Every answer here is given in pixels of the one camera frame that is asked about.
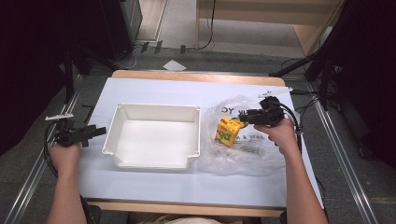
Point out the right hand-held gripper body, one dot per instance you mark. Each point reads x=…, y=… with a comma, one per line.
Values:
x=270, y=112

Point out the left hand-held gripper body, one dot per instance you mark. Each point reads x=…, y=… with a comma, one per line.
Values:
x=69, y=135

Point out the yellow carton box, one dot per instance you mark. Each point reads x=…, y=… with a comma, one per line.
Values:
x=227, y=132

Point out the clear plastic bag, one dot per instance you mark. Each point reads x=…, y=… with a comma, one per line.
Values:
x=243, y=158

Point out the person's left hand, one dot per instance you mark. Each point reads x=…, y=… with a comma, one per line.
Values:
x=64, y=157

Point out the person's right hand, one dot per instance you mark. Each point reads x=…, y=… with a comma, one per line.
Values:
x=280, y=137

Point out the white plastic bin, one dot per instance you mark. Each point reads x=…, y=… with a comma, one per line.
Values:
x=152, y=140

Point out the black metal stand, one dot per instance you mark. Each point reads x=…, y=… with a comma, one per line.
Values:
x=67, y=77
x=314, y=67

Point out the pale blue table mat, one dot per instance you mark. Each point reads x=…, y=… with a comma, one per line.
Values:
x=155, y=90

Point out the white paper sheet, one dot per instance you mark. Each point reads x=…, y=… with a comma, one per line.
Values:
x=174, y=65

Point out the light wooden shelf unit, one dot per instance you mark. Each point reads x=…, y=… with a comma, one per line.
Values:
x=264, y=17

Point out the black cabinet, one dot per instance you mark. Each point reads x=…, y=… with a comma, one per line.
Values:
x=120, y=28

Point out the person's beige clothing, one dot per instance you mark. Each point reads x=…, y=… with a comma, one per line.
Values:
x=183, y=220

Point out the aluminium floor rail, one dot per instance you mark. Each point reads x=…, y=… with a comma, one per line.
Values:
x=345, y=161
x=34, y=183

